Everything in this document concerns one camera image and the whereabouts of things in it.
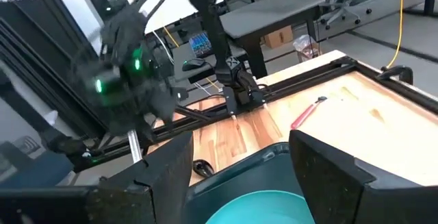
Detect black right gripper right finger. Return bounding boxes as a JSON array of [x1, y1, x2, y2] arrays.
[[289, 129, 376, 224]]

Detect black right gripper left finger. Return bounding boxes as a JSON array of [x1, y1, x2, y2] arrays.
[[85, 131, 194, 224]]

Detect fork with pink handle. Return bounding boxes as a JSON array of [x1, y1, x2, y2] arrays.
[[289, 96, 329, 130]]

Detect teal plastic plate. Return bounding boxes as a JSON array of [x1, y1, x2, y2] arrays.
[[205, 189, 316, 224]]

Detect dark green plastic tray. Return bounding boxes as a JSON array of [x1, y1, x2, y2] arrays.
[[183, 142, 311, 224]]

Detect dark keyboard shelf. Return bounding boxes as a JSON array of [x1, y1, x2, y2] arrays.
[[172, 42, 249, 84]]

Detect black computer mouse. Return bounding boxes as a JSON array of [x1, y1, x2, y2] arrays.
[[181, 58, 207, 72]]

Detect keyboard with blue keys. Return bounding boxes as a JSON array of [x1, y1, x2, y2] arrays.
[[189, 32, 213, 58]]

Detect blue chair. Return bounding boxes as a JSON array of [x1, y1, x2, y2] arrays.
[[0, 151, 75, 189]]

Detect clear plastic bag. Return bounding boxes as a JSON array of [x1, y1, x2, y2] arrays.
[[292, 34, 322, 63]]

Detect cardboard box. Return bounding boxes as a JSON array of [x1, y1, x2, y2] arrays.
[[262, 25, 295, 49]]

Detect grey desk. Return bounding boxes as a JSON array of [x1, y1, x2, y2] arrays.
[[218, 0, 326, 79]]

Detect grey office chair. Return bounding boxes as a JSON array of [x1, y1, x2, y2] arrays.
[[318, 0, 373, 30]]

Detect silver metal bracket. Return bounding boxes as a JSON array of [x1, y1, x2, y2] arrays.
[[127, 129, 144, 163]]

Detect black upright frame post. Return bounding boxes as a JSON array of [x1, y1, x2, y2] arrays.
[[0, 0, 107, 139]]

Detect black metal table frame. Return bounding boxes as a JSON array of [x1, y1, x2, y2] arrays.
[[99, 55, 438, 165]]

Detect black frame clamp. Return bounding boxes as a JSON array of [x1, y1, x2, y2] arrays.
[[378, 64, 414, 85]]

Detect yellow cable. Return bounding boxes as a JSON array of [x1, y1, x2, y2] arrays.
[[385, 0, 405, 70]]

